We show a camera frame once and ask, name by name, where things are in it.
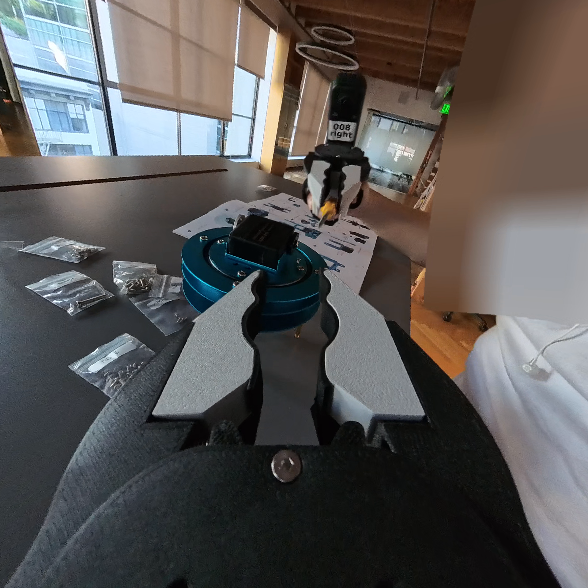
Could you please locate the beige roller blind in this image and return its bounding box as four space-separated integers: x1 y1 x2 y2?
236 6 272 80
291 62 333 146
107 0 240 122

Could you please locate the white labelled bag of screws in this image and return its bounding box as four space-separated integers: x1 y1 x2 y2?
69 334 156 398

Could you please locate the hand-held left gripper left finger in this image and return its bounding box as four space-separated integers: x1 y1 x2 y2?
151 269 268 422

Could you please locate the white shirt drawstring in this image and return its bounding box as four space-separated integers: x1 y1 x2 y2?
522 323 582 380

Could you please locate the ring ceiling lamp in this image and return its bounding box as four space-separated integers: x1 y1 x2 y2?
311 26 356 46
296 43 360 71

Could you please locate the plastic bag of long screws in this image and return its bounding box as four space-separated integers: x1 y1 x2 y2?
25 270 116 317

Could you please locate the printed assembly instruction manual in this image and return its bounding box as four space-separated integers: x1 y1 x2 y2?
174 193 379 293

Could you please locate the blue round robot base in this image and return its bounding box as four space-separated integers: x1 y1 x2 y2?
180 226 328 341

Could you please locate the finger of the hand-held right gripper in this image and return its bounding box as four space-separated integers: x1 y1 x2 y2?
306 158 331 220
334 164 364 220

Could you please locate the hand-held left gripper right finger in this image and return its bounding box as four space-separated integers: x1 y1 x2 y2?
316 269 426 449

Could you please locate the black servo motor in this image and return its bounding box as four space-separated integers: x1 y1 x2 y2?
225 213 300 273

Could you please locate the dark grey desk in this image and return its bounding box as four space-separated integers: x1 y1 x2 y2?
0 155 412 586

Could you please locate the large glass window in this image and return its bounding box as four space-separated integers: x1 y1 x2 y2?
0 0 259 160

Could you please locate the plastic bag of dark screws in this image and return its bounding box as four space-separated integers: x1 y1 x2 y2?
18 236 106 264

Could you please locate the plastic bag of large screws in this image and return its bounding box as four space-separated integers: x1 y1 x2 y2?
112 260 158 295

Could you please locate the plastic bag of few screws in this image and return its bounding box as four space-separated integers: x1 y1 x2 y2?
131 294 196 336

